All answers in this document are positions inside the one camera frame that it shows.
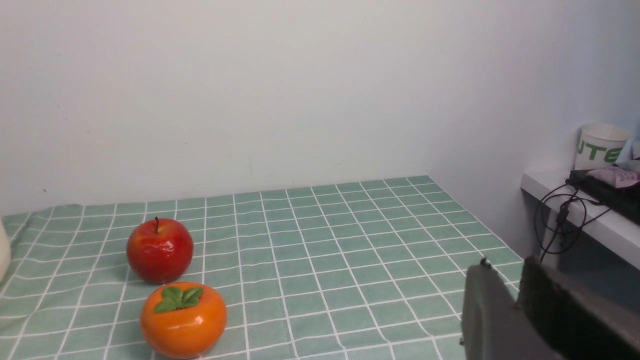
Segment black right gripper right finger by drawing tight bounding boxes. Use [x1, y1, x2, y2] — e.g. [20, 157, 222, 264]
[516, 256, 640, 360]

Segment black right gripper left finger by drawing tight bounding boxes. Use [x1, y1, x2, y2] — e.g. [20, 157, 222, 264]
[460, 257, 563, 360]

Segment pink snack bag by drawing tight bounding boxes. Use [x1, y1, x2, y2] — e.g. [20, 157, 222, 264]
[586, 166, 640, 189]

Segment white paper cup green letters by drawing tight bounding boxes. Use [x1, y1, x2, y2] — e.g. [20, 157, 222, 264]
[573, 122, 631, 170]

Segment red apple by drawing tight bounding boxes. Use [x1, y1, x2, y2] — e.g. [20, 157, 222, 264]
[126, 217, 195, 285]

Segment white side table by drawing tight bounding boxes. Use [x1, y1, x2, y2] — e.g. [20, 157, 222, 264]
[520, 168, 640, 269]

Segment green checkered tablecloth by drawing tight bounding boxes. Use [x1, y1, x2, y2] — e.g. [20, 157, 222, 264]
[0, 176, 522, 360]

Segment orange persimmon with green leaf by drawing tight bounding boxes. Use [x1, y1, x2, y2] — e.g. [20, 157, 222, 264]
[139, 281, 227, 360]

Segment black device on side table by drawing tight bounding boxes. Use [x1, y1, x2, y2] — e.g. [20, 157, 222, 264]
[564, 170, 640, 225]

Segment white two-slot toaster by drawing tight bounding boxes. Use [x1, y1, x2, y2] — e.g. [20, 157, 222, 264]
[0, 219, 12, 282]

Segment black cable on side table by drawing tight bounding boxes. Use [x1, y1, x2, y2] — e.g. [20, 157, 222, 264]
[534, 177, 613, 263]

